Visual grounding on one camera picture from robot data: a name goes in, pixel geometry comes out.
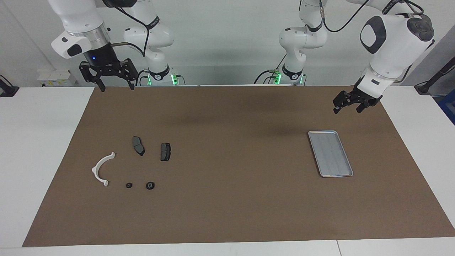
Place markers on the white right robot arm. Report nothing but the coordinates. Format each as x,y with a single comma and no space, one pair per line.
81,21

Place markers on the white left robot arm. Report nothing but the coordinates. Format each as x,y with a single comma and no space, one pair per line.
394,42

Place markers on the white semicircular bracket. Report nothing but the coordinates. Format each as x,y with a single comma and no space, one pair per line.
94,170

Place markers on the large black bearing gear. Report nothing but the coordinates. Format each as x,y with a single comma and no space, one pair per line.
150,185

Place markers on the short grey brake pad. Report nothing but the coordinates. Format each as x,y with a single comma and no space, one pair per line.
165,152

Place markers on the silver metal tray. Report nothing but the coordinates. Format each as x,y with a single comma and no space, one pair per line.
330,153

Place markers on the brown table mat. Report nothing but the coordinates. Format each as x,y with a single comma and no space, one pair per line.
227,206

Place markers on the black desk clamp mount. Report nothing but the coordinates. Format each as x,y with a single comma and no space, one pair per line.
7,90

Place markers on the black angled stand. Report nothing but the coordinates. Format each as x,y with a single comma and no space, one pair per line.
424,88

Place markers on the white power strip box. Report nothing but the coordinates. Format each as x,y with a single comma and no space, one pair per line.
57,78

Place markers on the long grey brake pad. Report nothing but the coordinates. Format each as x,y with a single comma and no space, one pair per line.
138,145

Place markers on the blue box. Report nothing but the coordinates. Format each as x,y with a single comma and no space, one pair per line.
448,106

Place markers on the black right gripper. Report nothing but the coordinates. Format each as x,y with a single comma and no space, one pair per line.
101,60

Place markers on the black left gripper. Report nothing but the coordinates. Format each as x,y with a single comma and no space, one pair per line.
364,96

